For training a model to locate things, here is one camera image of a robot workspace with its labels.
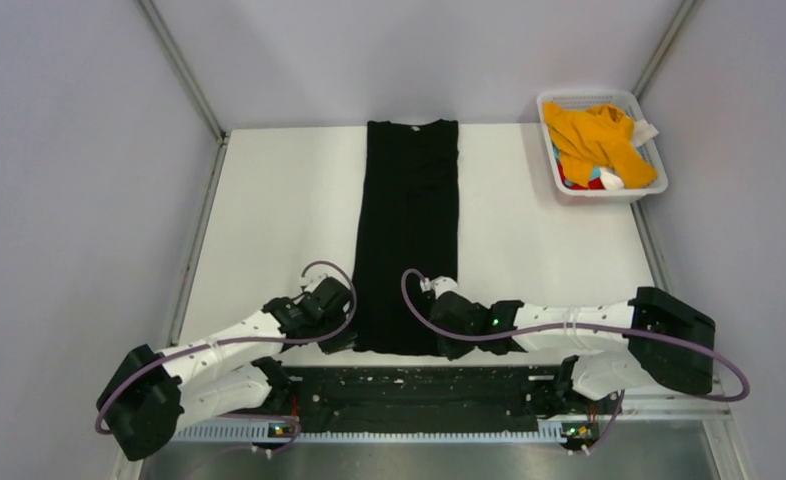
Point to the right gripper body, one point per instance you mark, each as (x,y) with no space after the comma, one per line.
(437,323)

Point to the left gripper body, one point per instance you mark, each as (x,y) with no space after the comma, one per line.
(330,324)

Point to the black t shirt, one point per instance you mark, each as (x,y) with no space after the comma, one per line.
(409,219)

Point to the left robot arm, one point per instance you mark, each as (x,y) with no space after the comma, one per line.
(153,394)

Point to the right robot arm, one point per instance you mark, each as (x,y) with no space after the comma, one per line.
(647,340)

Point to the red blue cloth in basket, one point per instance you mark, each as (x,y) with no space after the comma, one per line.
(577,174)

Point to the white plastic basket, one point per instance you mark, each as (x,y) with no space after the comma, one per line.
(614,192)

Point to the orange t shirt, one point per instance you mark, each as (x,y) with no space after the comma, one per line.
(600,135)

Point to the white cloth in basket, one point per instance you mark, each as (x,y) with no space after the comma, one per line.
(643,132)

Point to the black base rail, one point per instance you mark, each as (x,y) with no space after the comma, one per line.
(432,400)

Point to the white cable duct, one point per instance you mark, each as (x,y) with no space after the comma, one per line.
(276,432)

